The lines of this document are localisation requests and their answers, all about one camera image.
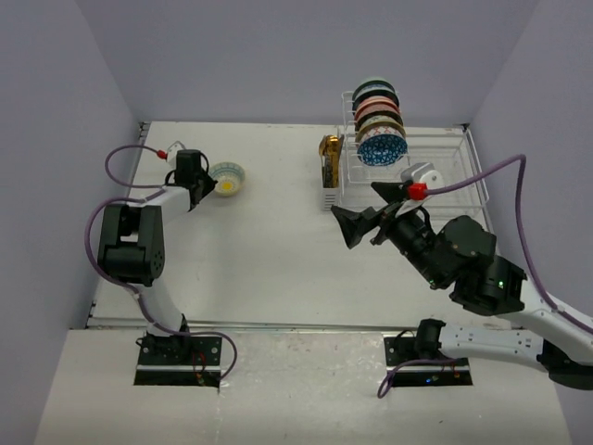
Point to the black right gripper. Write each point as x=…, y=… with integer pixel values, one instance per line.
x=353, y=223

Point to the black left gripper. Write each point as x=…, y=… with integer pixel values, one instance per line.
x=208, y=184

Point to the cream bowl yellow centre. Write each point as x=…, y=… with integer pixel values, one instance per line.
x=229, y=177

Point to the blue triangle pattern bowl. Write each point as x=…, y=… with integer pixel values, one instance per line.
x=382, y=146

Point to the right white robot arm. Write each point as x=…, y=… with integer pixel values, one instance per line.
x=461, y=258

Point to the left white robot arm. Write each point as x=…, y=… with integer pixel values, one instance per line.
x=131, y=254

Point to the white perforated cutlery holder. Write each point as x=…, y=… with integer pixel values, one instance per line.
x=329, y=197

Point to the gold utensil in holder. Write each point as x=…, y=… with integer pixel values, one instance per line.
x=330, y=148

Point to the cream bowl with star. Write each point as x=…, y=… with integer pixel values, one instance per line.
x=380, y=120

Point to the pink rim bowl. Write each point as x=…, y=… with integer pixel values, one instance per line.
x=377, y=100

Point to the teal rim back bowl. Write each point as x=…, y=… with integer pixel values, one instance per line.
x=373, y=83

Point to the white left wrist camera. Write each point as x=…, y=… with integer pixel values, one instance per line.
x=172, y=152

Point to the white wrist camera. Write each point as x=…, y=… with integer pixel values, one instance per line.
x=419, y=178
x=172, y=152

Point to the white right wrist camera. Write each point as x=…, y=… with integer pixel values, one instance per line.
x=419, y=178

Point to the aluminium table edge rail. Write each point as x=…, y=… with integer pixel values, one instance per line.
x=143, y=130

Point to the white wire dish rack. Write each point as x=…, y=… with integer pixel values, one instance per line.
x=449, y=149

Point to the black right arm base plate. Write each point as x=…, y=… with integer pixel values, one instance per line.
x=400, y=353

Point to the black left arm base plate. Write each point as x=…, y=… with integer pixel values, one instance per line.
x=178, y=362

